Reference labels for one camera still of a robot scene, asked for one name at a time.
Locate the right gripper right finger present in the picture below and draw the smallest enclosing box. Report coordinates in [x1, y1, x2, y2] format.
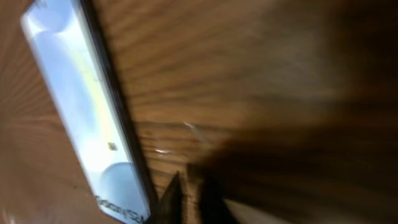
[198, 178, 239, 224]

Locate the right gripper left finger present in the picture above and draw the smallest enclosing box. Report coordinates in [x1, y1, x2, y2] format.
[146, 172, 183, 224]

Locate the Samsung Galaxy smartphone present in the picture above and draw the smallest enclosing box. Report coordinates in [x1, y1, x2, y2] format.
[21, 0, 155, 223]

